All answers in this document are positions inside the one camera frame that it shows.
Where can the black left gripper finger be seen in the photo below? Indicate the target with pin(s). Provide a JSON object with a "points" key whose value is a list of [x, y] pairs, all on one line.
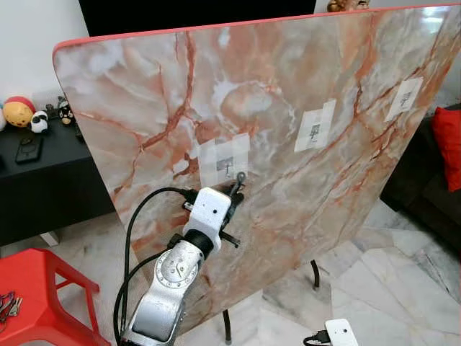
{"points": [[231, 194], [240, 186]]}

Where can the bunch of metal keys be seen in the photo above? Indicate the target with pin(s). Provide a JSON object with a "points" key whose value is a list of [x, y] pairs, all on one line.
{"points": [[10, 306]]}

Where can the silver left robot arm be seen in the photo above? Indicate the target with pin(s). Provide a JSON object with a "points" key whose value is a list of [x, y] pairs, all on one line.
{"points": [[169, 288]]}

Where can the clear adhesive black hook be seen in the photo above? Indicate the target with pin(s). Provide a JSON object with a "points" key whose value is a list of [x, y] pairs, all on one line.
{"points": [[404, 99], [225, 160], [315, 127]]}

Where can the marble-pattern red-edged table top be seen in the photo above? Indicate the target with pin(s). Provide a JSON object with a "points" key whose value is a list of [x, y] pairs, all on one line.
{"points": [[324, 202]]}

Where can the black television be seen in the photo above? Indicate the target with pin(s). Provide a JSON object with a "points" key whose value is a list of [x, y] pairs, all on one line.
{"points": [[194, 14]]}

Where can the white console leg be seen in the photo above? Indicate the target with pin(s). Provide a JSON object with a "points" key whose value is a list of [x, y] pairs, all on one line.
{"points": [[49, 238]]}

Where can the small black character figurine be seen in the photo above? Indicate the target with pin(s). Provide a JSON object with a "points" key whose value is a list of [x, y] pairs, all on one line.
{"points": [[66, 112]]}

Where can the dark sofa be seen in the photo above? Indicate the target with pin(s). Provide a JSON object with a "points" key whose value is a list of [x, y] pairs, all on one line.
{"points": [[425, 194]]}

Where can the black television console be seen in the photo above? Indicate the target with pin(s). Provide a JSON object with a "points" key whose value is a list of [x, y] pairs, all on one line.
{"points": [[43, 194]]}

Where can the red plastic stool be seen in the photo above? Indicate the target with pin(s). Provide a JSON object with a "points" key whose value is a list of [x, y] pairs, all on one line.
{"points": [[43, 288]]}

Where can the small panda figurine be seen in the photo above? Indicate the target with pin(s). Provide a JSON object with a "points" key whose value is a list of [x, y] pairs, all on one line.
{"points": [[39, 122]]}

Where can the small black phone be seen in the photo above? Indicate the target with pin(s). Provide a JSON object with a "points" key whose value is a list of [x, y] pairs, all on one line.
{"points": [[29, 150]]}

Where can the red cushion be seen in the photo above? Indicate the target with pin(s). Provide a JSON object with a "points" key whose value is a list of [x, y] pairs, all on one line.
{"points": [[448, 148]]}

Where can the brown carved ornament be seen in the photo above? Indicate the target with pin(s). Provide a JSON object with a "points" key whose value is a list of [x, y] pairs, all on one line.
{"points": [[349, 5]]}

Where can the yellow bear character toy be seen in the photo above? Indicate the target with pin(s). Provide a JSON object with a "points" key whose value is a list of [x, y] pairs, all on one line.
{"points": [[18, 113]]}

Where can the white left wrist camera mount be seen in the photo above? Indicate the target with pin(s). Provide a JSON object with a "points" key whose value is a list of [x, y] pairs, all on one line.
{"points": [[209, 213]]}

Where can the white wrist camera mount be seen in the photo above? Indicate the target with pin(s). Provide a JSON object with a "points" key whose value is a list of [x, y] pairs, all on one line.
{"points": [[209, 213], [342, 334]]}

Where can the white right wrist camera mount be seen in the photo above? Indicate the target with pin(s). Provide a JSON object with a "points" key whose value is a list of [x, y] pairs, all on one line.
{"points": [[342, 334]]}

